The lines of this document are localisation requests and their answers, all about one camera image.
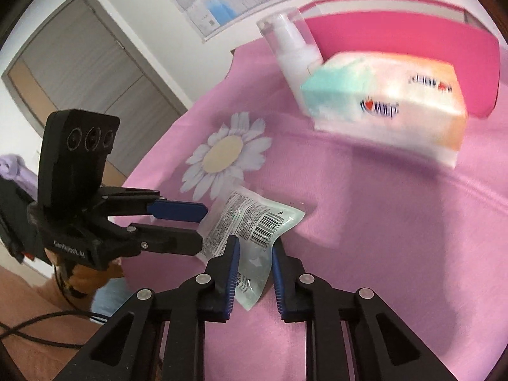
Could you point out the clear printed plastic packet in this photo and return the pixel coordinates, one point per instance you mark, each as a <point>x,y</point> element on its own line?
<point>254,222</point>

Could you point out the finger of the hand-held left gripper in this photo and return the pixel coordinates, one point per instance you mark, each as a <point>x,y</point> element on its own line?
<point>174,242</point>
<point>178,210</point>

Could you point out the purple cloth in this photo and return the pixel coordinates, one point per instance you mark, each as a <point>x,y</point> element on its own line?
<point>16,170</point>

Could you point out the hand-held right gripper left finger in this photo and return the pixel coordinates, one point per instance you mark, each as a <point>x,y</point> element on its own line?
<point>232,278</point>

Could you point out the pink daisy print bedsheet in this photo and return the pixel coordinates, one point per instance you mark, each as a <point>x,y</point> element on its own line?
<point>377,226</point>

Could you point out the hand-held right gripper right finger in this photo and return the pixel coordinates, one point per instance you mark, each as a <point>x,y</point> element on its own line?
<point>278,281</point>

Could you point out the pastel tissue pack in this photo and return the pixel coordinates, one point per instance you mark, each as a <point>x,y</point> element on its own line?
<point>377,107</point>

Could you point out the white pump bottle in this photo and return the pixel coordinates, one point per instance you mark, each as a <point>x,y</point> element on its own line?
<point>293,55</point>

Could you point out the person's left hand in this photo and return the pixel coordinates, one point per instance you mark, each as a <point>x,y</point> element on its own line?
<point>87,280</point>

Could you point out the grey brown door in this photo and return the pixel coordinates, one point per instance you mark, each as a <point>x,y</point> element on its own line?
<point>99,67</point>

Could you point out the person's left forearm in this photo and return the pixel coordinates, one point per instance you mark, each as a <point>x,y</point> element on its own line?
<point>31,325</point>

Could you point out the pink cardboard box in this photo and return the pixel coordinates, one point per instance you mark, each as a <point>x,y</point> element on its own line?
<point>397,31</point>

